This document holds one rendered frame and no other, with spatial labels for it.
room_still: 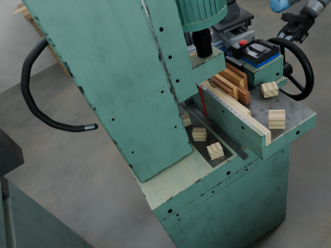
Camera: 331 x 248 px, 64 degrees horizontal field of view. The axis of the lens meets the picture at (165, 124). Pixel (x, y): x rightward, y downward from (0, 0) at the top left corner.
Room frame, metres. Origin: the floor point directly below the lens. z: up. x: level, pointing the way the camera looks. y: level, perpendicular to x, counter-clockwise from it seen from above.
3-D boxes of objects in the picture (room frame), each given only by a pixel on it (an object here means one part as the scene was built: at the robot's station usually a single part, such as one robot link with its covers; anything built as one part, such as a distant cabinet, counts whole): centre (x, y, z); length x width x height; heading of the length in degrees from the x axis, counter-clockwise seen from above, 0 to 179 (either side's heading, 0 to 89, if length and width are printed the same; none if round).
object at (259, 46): (0.79, -0.40, 0.99); 0.13 x 0.11 x 0.06; 12
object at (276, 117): (0.51, -0.32, 0.92); 0.05 x 0.04 x 0.04; 59
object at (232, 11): (1.45, -0.58, 0.87); 0.15 x 0.15 x 0.10
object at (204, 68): (0.75, -0.19, 1.03); 0.14 x 0.07 x 0.09; 102
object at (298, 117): (0.77, -0.32, 0.87); 0.61 x 0.30 x 0.06; 12
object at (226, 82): (0.79, -0.24, 0.93); 0.24 x 0.01 x 0.06; 12
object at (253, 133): (0.74, -0.17, 0.93); 0.60 x 0.02 x 0.06; 12
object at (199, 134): (0.66, -0.10, 0.82); 0.04 x 0.03 x 0.04; 59
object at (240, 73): (0.79, -0.29, 0.94); 0.20 x 0.01 x 0.08; 12
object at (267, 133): (0.74, -0.19, 0.92); 0.60 x 0.02 x 0.05; 12
